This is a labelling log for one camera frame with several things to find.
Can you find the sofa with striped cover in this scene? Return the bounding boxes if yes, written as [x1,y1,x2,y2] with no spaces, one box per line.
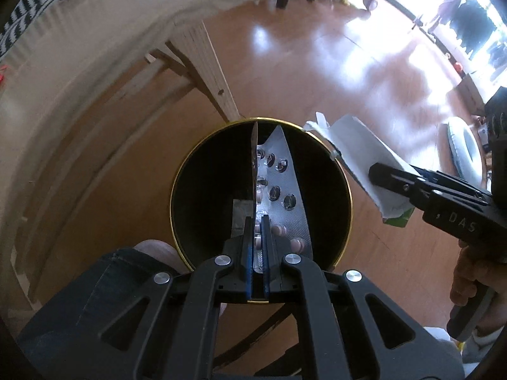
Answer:
[0,0,107,59]

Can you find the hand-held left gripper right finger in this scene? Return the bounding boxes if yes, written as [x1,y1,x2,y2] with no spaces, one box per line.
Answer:
[262,214,465,380]

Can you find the silver pill blister pack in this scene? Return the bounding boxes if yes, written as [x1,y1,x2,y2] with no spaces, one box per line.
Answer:
[253,124,314,275]

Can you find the white round cushion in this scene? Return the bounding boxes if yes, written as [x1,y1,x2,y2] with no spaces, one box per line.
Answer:
[446,117,485,185]

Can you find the dark hanging clothes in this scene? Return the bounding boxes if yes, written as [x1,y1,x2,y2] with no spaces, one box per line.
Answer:
[432,0,500,60]

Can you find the round wooden table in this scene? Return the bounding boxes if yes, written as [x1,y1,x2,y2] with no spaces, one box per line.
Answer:
[0,0,345,317]

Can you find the person's right hand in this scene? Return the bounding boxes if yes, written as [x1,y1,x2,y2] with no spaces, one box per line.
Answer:
[451,244,507,313]

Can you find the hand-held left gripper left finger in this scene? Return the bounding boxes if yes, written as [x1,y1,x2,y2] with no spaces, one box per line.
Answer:
[18,217,255,380]

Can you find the black bin with gold rim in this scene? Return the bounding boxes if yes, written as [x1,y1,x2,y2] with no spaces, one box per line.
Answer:
[170,118,352,305]

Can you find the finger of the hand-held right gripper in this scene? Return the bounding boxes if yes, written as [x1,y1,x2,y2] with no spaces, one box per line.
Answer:
[368,163,494,216]

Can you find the white tissue packet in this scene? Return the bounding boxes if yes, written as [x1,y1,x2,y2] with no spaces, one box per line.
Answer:
[303,113,417,229]

